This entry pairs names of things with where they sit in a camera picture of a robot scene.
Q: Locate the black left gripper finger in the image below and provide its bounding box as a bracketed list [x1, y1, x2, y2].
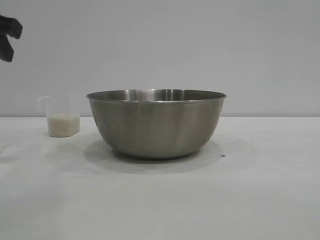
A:
[0, 35, 15, 63]
[0, 14, 24, 41]

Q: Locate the stainless steel mixing bowl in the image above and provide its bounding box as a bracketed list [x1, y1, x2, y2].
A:
[85, 88, 228, 160]

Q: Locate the clear plastic measuring cup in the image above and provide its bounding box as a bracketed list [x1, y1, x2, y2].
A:
[36, 95, 81, 138]

